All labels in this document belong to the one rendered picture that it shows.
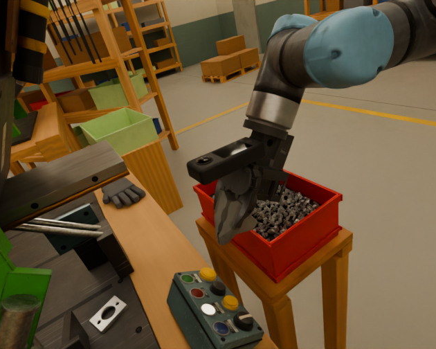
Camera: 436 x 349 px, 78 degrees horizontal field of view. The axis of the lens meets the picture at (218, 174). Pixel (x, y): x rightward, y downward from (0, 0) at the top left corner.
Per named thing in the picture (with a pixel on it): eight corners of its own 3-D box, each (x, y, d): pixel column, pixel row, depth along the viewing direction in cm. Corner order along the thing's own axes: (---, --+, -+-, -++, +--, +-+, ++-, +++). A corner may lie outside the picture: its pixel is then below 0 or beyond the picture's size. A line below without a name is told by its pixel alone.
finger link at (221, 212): (241, 243, 49) (257, 197, 47) (214, 244, 46) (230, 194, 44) (231, 235, 51) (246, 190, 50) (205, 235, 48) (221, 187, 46)
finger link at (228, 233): (251, 253, 47) (269, 204, 45) (224, 255, 43) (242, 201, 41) (241, 243, 49) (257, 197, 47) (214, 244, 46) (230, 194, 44)
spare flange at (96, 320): (115, 297, 51) (114, 295, 51) (129, 307, 49) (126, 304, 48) (91, 323, 47) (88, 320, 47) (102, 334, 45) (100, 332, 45)
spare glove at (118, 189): (93, 193, 89) (90, 187, 88) (123, 178, 94) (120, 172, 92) (115, 217, 74) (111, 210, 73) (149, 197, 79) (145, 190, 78)
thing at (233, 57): (239, 67, 699) (234, 36, 662) (261, 67, 640) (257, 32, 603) (203, 82, 647) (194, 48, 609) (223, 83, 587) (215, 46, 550)
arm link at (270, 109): (276, 93, 37) (241, 88, 43) (265, 126, 38) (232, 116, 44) (309, 108, 41) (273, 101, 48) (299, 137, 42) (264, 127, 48)
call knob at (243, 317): (244, 314, 41) (246, 307, 40) (255, 327, 38) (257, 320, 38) (230, 318, 39) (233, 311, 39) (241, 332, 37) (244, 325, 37)
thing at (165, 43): (183, 70, 861) (160, -13, 749) (83, 104, 755) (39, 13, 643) (177, 70, 904) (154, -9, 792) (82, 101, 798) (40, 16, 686)
